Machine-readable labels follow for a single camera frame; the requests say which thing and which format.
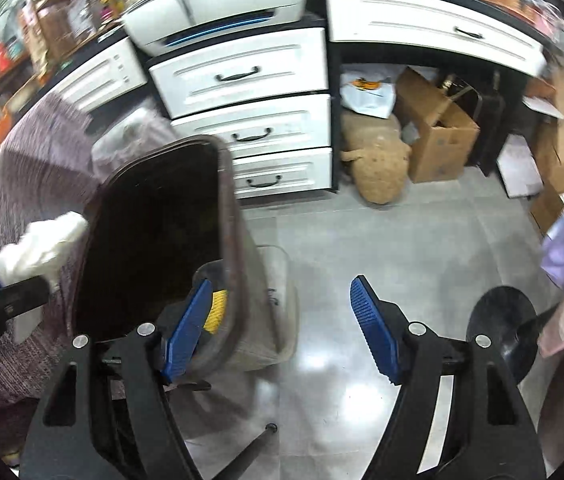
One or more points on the white tissue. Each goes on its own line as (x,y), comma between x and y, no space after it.
(42,250)

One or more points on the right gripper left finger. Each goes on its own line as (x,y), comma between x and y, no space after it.
(105,415)

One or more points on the brown trash bin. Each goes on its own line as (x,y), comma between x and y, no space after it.
(152,226)

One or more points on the red tin canister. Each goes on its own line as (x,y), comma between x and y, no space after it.
(5,61)

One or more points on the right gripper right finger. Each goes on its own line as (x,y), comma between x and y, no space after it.
(489,435)

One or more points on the yellow foam net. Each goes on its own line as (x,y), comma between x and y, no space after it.
(217,311)

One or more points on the white printer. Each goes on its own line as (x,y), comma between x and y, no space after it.
(162,26)

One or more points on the white upper drawer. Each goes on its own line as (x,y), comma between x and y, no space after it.
(236,71)

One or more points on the white lower drawer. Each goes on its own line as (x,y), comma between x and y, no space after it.
(283,173)

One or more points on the white left cabinet drawer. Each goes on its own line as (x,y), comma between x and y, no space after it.
(103,78)

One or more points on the white orange-print plastic bag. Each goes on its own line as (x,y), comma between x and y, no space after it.
(367,94)

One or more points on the white middle drawer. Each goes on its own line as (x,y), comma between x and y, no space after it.
(265,127)

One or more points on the black stool base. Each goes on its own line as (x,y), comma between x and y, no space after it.
(507,317)

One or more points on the white right desk drawer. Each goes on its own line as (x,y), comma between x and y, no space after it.
(435,24)

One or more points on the cardboard box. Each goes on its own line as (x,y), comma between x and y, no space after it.
(440,133)

